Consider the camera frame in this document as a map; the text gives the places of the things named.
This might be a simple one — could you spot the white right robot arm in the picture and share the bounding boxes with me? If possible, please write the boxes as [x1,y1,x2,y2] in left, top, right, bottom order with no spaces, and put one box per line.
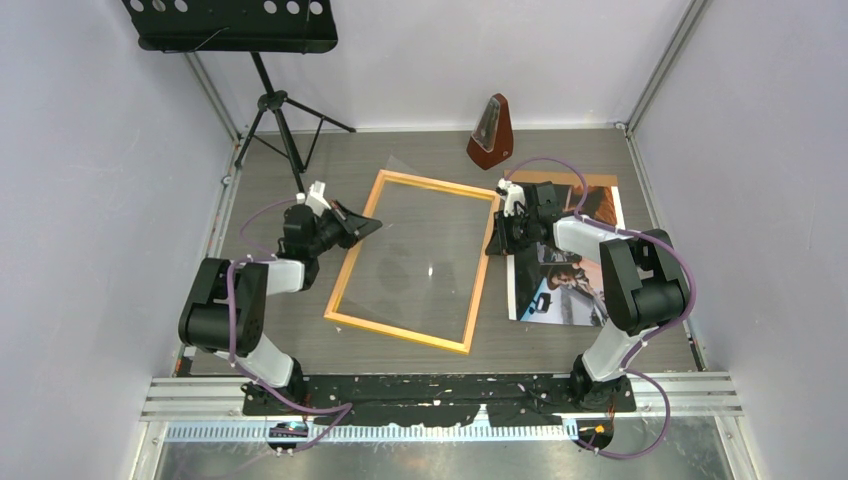
[485,179,694,411]

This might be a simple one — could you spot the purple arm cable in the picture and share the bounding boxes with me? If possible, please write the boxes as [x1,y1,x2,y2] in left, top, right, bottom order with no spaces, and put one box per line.
[226,196,356,455]
[504,156,697,462]

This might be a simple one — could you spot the black music stand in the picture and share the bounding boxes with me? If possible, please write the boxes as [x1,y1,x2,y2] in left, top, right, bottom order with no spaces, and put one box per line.
[122,0,356,193]

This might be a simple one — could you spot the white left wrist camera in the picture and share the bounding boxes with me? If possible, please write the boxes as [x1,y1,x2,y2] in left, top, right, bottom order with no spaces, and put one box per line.
[296,180,330,217]

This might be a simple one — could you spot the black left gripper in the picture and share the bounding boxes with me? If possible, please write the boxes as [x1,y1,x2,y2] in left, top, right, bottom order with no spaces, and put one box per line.
[309,201,382,257]

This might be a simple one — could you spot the yellow wooden picture frame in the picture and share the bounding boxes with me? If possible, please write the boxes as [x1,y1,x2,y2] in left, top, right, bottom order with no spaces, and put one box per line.
[323,169,501,356]

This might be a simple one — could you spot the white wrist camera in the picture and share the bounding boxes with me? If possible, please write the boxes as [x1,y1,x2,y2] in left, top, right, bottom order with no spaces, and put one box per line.
[495,178,526,217]
[296,180,330,217]

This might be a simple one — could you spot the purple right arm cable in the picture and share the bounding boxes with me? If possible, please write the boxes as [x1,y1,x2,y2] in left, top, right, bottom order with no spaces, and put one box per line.
[504,156,697,462]

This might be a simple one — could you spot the brown metronome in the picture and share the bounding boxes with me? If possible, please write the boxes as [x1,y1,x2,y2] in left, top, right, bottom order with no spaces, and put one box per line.
[466,93,514,170]

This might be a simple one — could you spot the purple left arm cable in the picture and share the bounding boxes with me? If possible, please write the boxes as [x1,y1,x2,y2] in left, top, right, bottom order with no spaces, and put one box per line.
[226,196,356,455]

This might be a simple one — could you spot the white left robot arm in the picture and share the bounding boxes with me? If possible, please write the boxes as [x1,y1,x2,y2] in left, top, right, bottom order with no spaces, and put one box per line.
[177,201,382,414]

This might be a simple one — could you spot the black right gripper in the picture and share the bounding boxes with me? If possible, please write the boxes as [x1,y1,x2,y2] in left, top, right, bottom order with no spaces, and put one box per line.
[486,209,538,257]

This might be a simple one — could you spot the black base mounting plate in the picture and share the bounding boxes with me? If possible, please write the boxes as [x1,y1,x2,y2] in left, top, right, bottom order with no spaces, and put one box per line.
[283,373,636,427]

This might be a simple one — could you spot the brown backing board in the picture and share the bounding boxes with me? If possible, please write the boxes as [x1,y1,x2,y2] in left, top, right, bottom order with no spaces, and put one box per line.
[505,170,619,188]

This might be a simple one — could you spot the printed photo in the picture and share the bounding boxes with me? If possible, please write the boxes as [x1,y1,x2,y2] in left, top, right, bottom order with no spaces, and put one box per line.
[506,184,625,327]

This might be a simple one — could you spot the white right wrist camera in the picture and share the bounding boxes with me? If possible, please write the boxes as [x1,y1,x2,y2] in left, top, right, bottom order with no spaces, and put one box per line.
[495,178,526,217]

